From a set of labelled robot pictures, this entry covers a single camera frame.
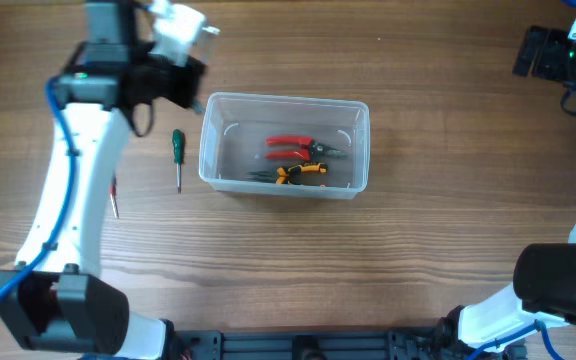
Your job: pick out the green handle screwdriver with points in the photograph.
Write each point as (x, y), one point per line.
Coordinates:
(178, 143)

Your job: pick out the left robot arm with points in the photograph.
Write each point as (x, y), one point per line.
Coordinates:
(53, 298)

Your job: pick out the red handle pliers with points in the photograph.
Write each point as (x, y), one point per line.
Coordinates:
(303, 148)

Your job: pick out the black red-collar screwdriver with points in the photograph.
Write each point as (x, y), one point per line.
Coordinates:
(113, 199)

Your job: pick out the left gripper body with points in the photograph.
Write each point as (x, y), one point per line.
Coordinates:
(183, 84)

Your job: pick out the silver socket wrench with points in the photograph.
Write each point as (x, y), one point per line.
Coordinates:
(197, 107)

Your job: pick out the orange black needle-nose pliers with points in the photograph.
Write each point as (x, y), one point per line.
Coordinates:
(288, 175)

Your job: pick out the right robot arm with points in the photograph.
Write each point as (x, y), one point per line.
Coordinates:
(541, 296)

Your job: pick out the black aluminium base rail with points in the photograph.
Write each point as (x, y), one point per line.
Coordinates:
(397, 344)

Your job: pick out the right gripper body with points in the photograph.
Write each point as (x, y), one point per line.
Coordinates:
(526, 53)

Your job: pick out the clear plastic container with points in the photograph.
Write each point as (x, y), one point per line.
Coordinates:
(285, 146)

